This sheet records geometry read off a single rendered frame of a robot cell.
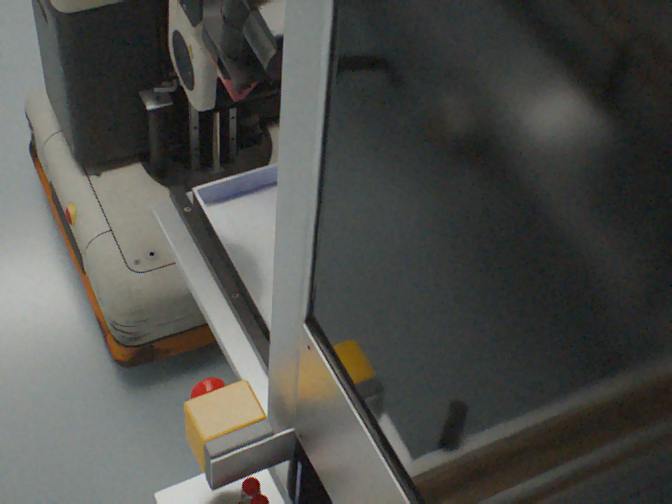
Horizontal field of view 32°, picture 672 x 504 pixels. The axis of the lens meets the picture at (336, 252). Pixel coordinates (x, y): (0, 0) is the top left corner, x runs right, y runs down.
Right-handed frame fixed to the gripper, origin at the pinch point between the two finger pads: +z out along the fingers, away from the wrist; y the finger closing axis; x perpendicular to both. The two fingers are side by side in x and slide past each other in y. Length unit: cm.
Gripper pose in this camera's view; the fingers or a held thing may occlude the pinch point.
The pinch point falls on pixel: (238, 94)
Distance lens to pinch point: 144.5
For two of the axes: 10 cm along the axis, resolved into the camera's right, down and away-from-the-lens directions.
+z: -1.5, 5.1, 8.5
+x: 8.9, -3.1, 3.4
